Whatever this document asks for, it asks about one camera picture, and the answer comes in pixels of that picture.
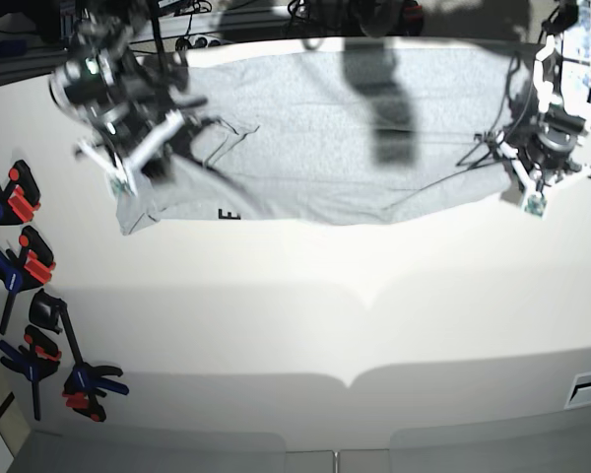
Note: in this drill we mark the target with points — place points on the black red clamp at back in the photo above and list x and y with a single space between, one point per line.
412 18

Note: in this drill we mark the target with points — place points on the black power strip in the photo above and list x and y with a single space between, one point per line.
196 42

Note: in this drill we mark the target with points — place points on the long black bar clamp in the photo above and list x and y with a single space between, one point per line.
86 384

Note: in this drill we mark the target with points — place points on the aluminium frame rail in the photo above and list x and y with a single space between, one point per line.
38 62

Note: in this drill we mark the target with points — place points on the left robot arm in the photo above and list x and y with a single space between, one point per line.
562 83

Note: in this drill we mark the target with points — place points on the blue storage bin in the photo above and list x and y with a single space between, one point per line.
10 48

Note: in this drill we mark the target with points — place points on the blue orange bar clamp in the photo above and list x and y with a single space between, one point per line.
19 199
28 270

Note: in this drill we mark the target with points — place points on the top blue orange bar clamp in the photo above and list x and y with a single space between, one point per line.
19 199

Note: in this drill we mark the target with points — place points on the grey T-shirt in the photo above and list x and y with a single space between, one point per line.
363 136

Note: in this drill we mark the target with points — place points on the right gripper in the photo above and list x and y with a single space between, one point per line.
123 121

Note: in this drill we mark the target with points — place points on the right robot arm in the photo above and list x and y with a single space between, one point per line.
118 80

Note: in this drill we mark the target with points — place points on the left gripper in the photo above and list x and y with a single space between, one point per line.
549 150

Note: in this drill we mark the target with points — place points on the lower left blue bar clamp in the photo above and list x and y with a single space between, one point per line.
36 361

